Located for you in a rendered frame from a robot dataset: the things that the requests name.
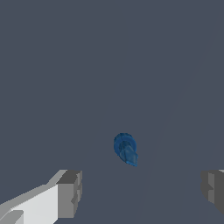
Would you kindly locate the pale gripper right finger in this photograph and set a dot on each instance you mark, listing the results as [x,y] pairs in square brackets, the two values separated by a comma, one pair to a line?
[215,186]

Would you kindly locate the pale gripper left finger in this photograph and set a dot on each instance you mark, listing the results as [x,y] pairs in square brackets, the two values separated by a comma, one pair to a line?
[49,198]

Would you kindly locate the small blue object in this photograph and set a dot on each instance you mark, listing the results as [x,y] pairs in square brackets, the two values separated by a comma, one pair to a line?
[125,148]

